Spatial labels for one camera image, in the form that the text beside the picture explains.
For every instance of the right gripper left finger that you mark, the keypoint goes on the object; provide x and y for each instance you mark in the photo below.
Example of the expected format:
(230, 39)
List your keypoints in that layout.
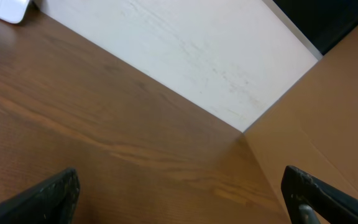
(53, 200)

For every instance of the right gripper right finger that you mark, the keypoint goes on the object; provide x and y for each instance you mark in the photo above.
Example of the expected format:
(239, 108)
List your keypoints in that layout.
(307, 197)

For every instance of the white barcode scanner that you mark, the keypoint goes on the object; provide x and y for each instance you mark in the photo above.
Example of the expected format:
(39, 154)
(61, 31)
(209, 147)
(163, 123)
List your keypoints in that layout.
(13, 11)

